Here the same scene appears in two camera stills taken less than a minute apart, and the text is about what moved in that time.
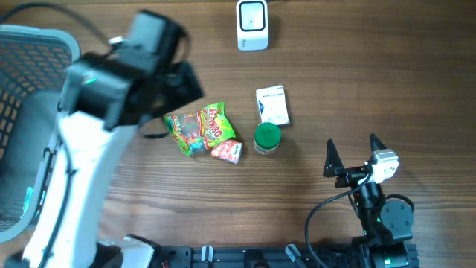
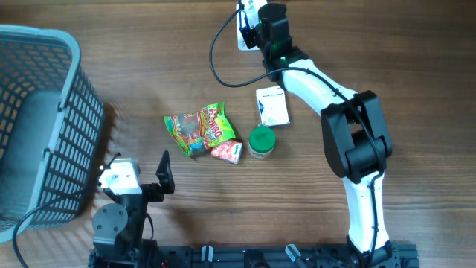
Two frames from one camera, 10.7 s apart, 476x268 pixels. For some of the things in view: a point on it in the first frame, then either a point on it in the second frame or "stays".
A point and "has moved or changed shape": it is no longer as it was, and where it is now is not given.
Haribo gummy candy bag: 195,132 stays
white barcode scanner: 252,21 stays
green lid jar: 267,138 has moved or changed shape
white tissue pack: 273,105 stays
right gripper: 334,167 -> 246,33
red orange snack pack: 228,150 stays
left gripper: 193,87 -> 155,192
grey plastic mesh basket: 35,61 stays
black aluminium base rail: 186,256 stays
